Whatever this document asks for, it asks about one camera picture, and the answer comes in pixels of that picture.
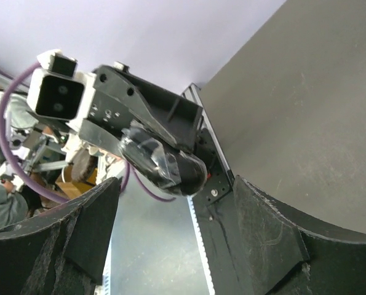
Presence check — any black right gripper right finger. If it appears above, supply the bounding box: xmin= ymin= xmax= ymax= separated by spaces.
xmin=234 ymin=176 xmax=366 ymax=294

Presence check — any black earbud charging case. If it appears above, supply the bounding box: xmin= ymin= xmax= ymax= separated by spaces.
xmin=118 ymin=123 xmax=208 ymax=197

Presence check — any slotted grey cable duct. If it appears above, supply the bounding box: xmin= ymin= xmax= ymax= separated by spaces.
xmin=187 ymin=196 xmax=215 ymax=295

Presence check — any person in grey shirt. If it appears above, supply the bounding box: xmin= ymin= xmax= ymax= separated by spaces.
xmin=0 ymin=86 xmax=42 ymax=229

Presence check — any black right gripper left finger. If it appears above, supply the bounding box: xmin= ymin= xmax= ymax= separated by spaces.
xmin=0 ymin=177 xmax=121 ymax=294

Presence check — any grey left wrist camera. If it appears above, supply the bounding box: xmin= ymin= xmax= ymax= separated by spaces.
xmin=26 ymin=49 xmax=97 ymax=132

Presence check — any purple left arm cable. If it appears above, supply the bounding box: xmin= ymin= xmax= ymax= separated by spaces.
xmin=0 ymin=60 xmax=177 ymax=204

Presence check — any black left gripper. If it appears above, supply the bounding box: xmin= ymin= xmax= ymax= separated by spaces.
xmin=79 ymin=65 xmax=203 ymax=158

